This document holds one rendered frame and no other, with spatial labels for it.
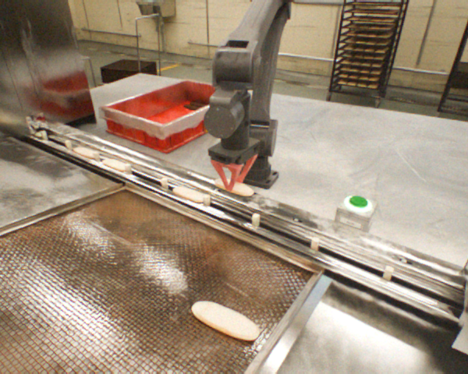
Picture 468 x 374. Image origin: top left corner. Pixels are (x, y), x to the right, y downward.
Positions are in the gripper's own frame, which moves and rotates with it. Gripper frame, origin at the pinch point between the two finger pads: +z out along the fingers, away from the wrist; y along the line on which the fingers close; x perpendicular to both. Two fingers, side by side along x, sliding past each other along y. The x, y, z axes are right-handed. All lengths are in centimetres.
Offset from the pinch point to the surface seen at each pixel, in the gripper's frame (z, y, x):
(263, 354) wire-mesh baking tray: 2.5, -29.0, -23.8
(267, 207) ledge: 7.7, 5.9, -5.6
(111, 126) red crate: 8, 19, 66
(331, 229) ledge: 7.8, 6.9, -20.7
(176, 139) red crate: 7.6, 24.0, 39.2
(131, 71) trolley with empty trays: 50, 217, 290
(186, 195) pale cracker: 8.1, -0.3, 13.8
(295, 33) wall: 21, 441, 187
